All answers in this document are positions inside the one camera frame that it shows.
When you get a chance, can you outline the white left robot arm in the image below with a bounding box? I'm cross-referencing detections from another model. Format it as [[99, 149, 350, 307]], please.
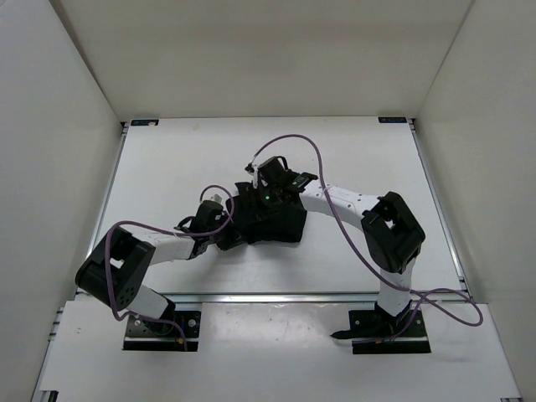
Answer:
[[75, 212, 245, 342]]

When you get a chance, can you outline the blue label sticker left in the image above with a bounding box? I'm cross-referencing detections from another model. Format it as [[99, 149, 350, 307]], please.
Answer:
[[130, 119, 159, 126]]

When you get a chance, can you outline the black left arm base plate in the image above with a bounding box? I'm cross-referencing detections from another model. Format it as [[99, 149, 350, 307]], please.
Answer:
[[122, 310, 202, 352]]

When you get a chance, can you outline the blue label sticker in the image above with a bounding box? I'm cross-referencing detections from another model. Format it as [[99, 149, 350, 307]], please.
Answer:
[[130, 119, 159, 126], [378, 116, 407, 124]]

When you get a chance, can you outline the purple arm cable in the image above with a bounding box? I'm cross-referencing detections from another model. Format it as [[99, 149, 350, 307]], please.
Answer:
[[246, 133, 485, 344], [106, 183, 235, 351]]

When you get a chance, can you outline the black pleated skirt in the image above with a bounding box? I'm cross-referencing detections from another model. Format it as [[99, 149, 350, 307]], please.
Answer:
[[226, 182, 307, 245]]

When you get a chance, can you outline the blue label sticker right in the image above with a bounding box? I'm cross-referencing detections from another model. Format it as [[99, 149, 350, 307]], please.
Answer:
[[378, 116, 407, 124]]

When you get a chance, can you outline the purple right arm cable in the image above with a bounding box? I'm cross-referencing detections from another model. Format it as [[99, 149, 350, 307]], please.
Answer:
[[246, 133, 485, 344]]

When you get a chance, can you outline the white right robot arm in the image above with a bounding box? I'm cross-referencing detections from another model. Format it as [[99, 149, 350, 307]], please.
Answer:
[[252, 171, 425, 336]]

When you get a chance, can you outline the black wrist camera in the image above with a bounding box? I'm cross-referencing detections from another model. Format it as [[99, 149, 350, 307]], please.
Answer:
[[245, 156, 289, 187], [189, 194, 228, 233]]

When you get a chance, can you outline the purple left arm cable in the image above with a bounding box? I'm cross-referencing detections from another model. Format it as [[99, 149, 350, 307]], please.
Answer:
[[106, 183, 235, 351]]

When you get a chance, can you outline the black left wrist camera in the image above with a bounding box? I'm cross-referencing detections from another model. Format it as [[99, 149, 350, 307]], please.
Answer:
[[189, 194, 228, 233]]

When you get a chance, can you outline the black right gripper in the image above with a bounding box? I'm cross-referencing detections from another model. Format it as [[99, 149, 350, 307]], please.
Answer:
[[246, 183, 282, 226]]

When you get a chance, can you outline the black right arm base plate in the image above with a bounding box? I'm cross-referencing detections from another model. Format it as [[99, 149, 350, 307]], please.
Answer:
[[331, 310, 431, 355]]

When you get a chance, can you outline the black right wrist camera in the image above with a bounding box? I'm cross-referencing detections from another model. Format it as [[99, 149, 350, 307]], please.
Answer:
[[245, 156, 289, 187]]

